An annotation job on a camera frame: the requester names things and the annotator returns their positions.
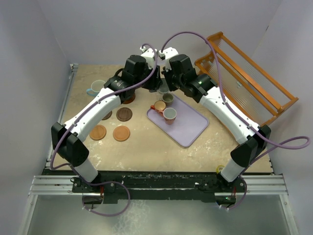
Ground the grey blue cup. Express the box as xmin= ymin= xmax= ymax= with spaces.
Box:
xmin=157 ymin=83 xmax=170 ymax=95

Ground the grey green cup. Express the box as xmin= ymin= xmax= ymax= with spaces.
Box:
xmin=162 ymin=93 xmax=174 ymax=107

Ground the reddish wooden coaster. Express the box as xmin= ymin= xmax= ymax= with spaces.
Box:
xmin=123 ymin=94 xmax=135 ymax=104

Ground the pink red cup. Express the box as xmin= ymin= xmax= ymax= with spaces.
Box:
xmin=158 ymin=108 xmax=177 ymax=125

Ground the dark walnut coaster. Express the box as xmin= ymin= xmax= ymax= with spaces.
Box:
xmin=116 ymin=107 xmax=133 ymax=122
xmin=102 ymin=111 xmax=112 ymax=120

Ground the large light blue cup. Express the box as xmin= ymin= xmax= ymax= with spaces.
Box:
xmin=86 ymin=80 xmax=105 ymax=97

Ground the light orange wooden coaster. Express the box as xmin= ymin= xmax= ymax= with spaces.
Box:
xmin=113 ymin=126 xmax=130 ymax=141
xmin=89 ymin=125 xmax=107 ymax=141

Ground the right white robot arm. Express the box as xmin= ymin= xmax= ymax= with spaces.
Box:
xmin=162 ymin=52 xmax=271 ymax=191

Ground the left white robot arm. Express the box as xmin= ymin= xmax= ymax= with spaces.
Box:
xmin=51 ymin=51 xmax=160 ymax=192

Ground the orange copper cup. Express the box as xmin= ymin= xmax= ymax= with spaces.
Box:
xmin=150 ymin=100 xmax=166 ymax=114

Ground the lilac serving tray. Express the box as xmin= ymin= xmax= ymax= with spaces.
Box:
xmin=147 ymin=95 xmax=209 ymax=147

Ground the orange wooden rack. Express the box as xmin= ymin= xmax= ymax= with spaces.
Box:
xmin=195 ymin=32 xmax=298 ymax=126

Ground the yellow tape roll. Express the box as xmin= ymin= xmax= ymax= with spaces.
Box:
xmin=216 ymin=165 xmax=224 ymax=174

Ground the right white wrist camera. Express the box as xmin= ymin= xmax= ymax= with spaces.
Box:
xmin=158 ymin=47 xmax=179 ymax=71

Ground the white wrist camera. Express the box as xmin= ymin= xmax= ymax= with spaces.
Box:
xmin=158 ymin=47 xmax=179 ymax=71
xmin=140 ymin=46 xmax=158 ymax=69

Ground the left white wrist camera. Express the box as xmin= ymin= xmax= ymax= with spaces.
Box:
xmin=140 ymin=46 xmax=158 ymax=69

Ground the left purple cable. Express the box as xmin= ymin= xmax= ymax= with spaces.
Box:
xmin=50 ymin=43 xmax=159 ymax=216

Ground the purple cable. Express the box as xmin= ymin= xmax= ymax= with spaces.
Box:
xmin=161 ymin=31 xmax=311 ymax=211
xmin=50 ymin=43 xmax=159 ymax=216

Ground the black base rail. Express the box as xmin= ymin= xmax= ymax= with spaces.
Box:
xmin=43 ymin=169 xmax=247 ymax=205

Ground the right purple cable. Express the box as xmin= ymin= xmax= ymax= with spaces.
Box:
xmin=161 ymin=31 xmax=311 ymax=211

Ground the aluminium frame profile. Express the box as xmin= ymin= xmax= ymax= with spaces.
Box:
xmin=28 ymin=175 xmax=288 ymax=196

